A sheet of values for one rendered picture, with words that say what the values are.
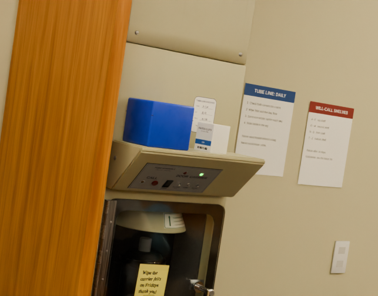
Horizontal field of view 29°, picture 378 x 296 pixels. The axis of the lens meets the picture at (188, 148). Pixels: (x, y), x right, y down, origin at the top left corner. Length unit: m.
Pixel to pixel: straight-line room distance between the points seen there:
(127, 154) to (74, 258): 0.23
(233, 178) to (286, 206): 0.84
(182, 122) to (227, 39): 0.28
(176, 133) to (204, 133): 0.11
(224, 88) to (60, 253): 0.51
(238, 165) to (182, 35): 0.30
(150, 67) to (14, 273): 0.56
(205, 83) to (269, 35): 0.71
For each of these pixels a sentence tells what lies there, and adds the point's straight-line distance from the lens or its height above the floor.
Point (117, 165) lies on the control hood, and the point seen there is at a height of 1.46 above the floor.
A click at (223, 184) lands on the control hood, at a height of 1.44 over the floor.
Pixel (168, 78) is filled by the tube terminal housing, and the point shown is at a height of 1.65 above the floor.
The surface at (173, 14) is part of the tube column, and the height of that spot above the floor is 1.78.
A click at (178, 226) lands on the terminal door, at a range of 1.62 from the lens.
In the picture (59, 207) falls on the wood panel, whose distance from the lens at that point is 1.52.
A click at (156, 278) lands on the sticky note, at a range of 1.62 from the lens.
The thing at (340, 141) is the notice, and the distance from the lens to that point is 2.55.
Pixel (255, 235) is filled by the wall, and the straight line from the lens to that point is 2.37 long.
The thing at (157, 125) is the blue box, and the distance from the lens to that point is 1.44.
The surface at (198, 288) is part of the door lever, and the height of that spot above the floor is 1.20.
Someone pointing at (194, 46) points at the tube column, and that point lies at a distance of 1.61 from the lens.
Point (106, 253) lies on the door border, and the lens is 1.54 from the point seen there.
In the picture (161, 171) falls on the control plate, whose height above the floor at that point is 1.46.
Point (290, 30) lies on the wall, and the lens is 2.37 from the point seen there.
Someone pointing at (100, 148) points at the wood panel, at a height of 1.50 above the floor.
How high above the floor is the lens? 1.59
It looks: 3 degrees down
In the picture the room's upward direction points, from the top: 8 degrees clockwise
